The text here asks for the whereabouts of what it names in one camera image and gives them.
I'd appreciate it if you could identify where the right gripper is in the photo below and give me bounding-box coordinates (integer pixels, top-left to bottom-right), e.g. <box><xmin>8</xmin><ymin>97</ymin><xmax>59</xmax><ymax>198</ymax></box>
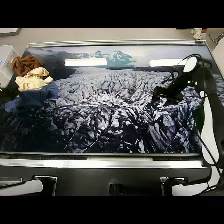
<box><xmin>151</xmin><ymin>84</ymin><xmax>184</xmax><ymax>108</ymax></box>

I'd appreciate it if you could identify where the blue garment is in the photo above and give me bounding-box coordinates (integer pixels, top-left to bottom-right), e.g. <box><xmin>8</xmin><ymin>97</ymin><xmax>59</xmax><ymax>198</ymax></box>
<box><xmin>4</xmin><ymin>82</ymin><xmax>62</xmax><ymax>114</ymax></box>

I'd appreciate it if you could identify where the cream garment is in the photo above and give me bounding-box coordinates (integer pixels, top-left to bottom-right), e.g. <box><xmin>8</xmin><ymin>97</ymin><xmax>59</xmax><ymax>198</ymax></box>
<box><xmin>14</xmin><ymin>66</ymin><xmax>55</xmax><ymax>93</ymax></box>

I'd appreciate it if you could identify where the brown garment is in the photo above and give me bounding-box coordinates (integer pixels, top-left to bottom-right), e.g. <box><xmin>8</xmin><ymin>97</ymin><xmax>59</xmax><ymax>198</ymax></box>
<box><xmin>12</xmin><ymin>54</ymin><xmax>44</xmax><ymax>77</ymax></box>

